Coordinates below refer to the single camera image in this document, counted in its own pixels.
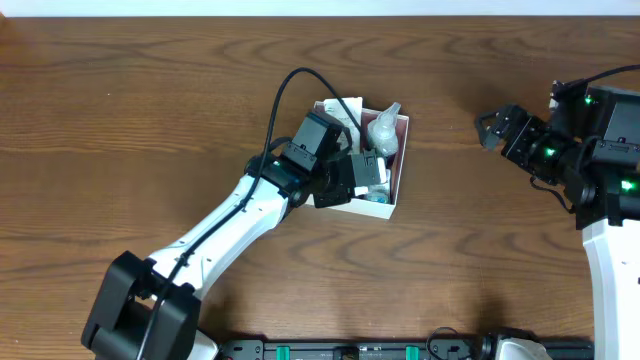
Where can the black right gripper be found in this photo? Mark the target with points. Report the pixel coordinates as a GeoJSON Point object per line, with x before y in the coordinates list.
{"type": "Point", "coordinates": [516, 132]}

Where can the green soap box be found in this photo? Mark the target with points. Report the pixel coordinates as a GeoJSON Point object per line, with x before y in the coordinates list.
{"type": "Point", "coordinates": [380, 193]}

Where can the clear pump bottle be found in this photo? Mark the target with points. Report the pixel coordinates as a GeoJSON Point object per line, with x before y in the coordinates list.
{"type": "Point", "coordinates": [381, 131]}

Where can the white cream tube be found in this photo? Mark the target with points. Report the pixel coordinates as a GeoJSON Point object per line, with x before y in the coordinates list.
{"type": "Point", "coordinates": [350, 116]}

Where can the teal toothpaste tube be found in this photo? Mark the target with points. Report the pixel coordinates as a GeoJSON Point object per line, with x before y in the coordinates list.
{"type": "Point", "coordinates": [361, 190]}

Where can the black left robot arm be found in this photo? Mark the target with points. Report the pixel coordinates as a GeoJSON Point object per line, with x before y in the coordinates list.
{"type": "Point", "coordinates": [149, 308]}

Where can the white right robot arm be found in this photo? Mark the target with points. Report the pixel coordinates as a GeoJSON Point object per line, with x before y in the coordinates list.
{"type": "Point", "coordinates": [590, 147]}

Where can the white cardboard box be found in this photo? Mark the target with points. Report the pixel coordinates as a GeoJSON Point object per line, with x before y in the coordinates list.
{"type": "Point", "coordinates": [376, 209]}

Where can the black mounting rail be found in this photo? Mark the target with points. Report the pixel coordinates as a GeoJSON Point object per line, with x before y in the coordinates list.
{"type": "Point", "coordinates": [444, 343]}

